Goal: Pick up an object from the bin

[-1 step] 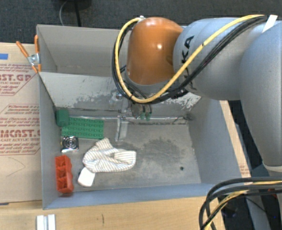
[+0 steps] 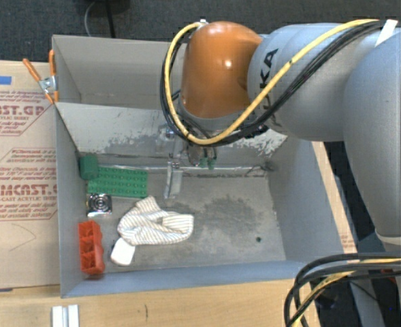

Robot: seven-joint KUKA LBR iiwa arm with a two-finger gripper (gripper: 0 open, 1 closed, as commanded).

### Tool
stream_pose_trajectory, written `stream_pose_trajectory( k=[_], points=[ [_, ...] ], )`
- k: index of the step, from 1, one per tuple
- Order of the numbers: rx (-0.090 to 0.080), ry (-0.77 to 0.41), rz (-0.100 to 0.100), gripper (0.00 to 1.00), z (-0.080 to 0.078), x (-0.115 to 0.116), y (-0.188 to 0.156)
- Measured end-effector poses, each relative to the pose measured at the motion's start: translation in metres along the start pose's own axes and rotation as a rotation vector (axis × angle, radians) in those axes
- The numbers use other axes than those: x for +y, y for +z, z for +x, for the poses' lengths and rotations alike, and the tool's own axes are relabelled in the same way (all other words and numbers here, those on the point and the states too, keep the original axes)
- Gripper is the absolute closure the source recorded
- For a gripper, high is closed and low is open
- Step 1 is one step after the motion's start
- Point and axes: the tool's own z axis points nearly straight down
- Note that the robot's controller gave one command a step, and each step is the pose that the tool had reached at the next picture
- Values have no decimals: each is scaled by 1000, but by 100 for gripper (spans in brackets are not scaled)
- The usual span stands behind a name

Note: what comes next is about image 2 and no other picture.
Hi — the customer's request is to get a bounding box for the shiny metal square plate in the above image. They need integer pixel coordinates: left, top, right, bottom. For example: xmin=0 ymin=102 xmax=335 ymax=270
xmin=85 ymin=192 xmax=114 ymax=218

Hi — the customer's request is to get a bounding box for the brown cardboard board red print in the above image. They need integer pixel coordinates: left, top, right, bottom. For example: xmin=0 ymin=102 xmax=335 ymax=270
xmin=0 ymin=59 xmax=62 ymax=291

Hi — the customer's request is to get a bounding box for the grey metal bin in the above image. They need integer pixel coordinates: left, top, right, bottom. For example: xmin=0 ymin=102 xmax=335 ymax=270
xmin=51 ymin=34 xmax=346 ymax=299

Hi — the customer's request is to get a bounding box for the white striped cloth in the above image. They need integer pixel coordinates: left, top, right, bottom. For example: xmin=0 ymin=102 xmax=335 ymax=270
xmin=116 ymin=196 xmax=195 ymax=247

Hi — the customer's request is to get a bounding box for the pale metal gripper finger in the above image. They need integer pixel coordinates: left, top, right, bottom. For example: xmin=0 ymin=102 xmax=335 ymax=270
xmin=163 ymin=161 xmax=185 ymax=200
xmin=157 ymin=125 xmax=187 ymax=159

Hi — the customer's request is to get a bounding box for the white rounded block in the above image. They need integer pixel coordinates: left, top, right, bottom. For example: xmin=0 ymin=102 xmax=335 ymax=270
xmin=110 ymin=238 xmax=135 ymax=266

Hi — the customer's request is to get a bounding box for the green studded flat block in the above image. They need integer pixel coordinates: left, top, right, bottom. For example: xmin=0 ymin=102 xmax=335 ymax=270
xmin=86 ymin=166 xmax=149 ymax=198

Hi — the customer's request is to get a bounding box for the small dark green block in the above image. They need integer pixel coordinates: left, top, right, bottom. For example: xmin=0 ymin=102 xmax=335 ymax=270
xmin=78 ymin=154 xmax=100 ymax=181

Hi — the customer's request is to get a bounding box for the red-orange hollow block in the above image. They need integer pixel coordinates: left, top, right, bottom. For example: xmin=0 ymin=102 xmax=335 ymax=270
xmin=78 ymin=220 xmax=106 ymax=276

